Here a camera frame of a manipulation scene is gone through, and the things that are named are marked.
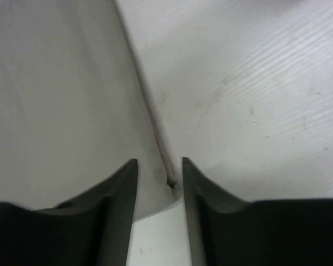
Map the grey cloth placemat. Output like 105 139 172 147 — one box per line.
0 1 179 219

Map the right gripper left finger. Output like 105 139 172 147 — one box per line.
0 159 138 265

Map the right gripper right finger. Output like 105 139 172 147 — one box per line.
182 157 333 265

